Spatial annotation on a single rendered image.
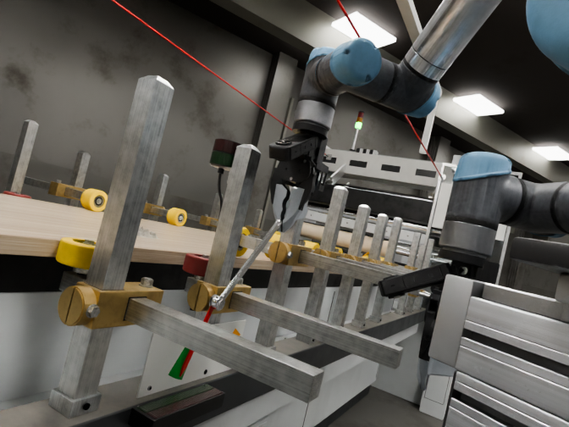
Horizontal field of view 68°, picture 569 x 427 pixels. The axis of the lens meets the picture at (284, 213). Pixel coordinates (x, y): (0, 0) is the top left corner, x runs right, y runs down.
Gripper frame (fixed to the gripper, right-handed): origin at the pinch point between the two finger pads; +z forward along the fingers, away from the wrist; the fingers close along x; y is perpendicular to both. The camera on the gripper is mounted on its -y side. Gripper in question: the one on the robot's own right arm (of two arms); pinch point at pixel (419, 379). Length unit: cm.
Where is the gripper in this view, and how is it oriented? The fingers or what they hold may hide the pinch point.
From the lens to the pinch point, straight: 71.7
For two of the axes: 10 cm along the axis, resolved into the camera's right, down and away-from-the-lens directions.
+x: 4.6, 1.5, 8.8
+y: 8.6, 1.9, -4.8
